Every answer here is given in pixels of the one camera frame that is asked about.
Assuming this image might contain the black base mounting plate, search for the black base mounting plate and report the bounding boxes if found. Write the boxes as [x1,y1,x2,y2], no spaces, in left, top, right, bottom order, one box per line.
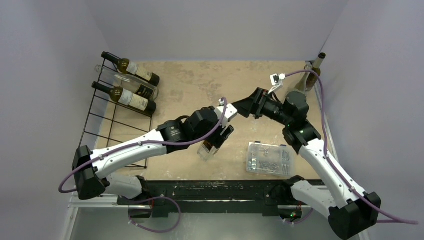
[117,175,303,218]

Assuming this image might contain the clear glass black-label bottle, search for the clear glass black-label bottle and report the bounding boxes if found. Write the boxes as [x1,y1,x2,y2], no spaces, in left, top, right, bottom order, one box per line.
[94,65,159,101]

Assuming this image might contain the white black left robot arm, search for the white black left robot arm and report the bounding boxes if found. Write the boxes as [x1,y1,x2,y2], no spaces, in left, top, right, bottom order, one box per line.
[72,104,238,205]

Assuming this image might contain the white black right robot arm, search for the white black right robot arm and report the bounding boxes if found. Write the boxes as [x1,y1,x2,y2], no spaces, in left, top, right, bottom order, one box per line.
[233,88,382,240]

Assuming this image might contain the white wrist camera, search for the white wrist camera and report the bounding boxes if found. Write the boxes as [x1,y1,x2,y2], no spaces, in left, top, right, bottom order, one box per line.
[268,73,286,95]
[214,103,238,127]

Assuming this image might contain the clear square bottle gold cap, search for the clear square bottle gold cap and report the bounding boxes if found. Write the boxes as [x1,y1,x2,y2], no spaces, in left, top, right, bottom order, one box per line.
[197,142,220,162]

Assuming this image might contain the dark green labelled wine bottle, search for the dark green labelled wine bottle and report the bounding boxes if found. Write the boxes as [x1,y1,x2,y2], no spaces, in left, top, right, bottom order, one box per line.
[101,51,160,87]

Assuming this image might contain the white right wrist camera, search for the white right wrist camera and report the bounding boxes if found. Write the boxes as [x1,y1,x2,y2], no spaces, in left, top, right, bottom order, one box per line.
[268,73,286,95]

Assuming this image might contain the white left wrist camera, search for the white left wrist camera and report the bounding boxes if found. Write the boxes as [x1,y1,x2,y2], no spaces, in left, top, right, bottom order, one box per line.
[214,103,238,127]

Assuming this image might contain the dark open-neck wine bottle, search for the dark open-neck wine bottle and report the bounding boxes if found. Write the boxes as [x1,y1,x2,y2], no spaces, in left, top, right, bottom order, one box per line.
[91,81,157,116]

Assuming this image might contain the black wire wine rack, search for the black wire wine rack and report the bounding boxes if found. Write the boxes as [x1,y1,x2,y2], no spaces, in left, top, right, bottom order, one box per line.
[77,52,159,170]

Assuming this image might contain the clear plastic screw box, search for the clear plastic screw box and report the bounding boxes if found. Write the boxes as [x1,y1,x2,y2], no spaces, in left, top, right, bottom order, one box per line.
[246,141,295,177]

